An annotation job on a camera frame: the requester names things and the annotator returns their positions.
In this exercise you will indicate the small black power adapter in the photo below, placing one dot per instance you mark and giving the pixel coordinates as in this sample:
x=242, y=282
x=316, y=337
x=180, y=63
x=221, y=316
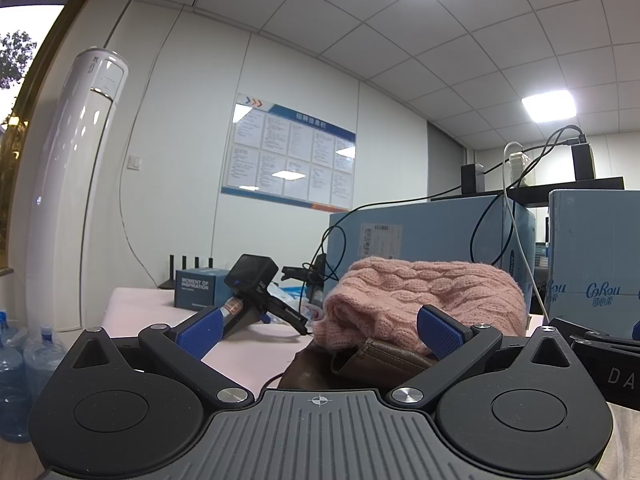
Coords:
x=472, y=177

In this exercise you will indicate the white lumpy object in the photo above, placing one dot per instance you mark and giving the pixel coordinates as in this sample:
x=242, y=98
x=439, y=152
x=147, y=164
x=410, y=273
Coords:
x=520, y=167

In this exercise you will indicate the clear plastic bag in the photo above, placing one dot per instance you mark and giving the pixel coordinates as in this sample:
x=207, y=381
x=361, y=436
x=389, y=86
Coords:
x=295, y=305

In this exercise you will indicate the tall black power brick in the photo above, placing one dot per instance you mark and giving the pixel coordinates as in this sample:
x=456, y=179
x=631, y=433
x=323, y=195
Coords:
x=584, y=162

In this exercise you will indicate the blue water jug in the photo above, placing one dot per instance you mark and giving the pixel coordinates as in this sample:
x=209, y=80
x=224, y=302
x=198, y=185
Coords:
x=45, y=360
x=12, y=385

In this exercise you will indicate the wall notice board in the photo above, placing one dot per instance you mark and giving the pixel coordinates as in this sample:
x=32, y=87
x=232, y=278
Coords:
x=290, y=155

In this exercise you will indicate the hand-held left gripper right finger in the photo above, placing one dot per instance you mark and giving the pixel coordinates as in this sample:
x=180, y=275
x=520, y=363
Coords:
x=440, y=332

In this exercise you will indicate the black clip mount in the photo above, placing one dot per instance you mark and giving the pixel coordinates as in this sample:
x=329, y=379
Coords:
x=300, y=275

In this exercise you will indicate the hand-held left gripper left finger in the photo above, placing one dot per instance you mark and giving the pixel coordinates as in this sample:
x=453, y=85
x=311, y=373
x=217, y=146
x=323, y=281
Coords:
x=200, y=330

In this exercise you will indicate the pink knitted sweater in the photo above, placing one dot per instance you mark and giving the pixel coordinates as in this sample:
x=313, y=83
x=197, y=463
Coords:
x=425, y=280

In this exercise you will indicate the black wifi router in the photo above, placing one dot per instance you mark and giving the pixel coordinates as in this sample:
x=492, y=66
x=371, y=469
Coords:
x=190, y=265

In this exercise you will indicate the black handheld camera device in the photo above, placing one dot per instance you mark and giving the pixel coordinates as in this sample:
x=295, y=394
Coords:
x=250, y=280

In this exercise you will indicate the black shelf board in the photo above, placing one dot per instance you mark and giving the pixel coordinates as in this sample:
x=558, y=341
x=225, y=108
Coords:
x=550, y=192

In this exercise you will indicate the small blue box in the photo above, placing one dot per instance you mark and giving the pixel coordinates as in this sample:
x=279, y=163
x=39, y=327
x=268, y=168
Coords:
x=197, y=287

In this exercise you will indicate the white standing air conditioner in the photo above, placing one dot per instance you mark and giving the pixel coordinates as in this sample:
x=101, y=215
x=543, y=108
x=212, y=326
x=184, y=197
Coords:
x=75, y=185

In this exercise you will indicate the window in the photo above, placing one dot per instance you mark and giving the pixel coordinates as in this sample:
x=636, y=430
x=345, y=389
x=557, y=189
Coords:
x=15, y=110

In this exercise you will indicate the ceiling light panel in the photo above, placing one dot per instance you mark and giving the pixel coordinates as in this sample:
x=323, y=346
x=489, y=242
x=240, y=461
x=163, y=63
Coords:
x=547, y=105

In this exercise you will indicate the brown leather bag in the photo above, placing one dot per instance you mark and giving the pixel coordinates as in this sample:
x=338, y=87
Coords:
x=370, y=355

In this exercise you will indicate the white wall switch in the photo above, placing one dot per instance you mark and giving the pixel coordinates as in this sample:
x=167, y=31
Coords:
x=134, y=161

